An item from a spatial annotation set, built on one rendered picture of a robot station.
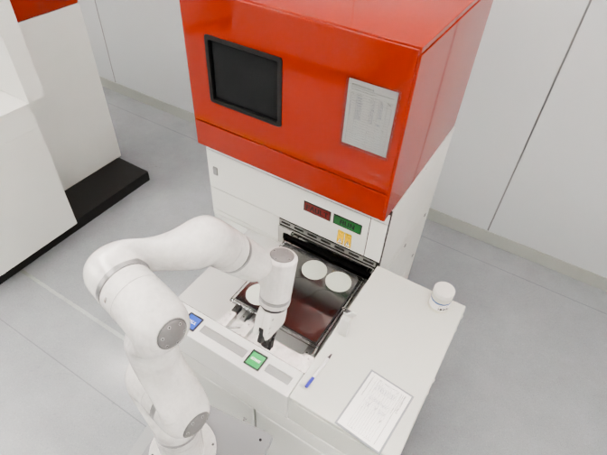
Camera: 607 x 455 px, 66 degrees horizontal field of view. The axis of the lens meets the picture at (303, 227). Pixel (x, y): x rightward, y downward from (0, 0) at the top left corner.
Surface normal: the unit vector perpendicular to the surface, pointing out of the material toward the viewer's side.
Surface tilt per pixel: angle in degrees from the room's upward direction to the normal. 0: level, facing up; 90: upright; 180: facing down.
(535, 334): 0
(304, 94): 90
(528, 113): 90
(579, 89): 90
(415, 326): 0
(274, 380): 0
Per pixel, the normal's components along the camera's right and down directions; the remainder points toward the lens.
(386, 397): 0.04, -0.72
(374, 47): -0.52, 0.58
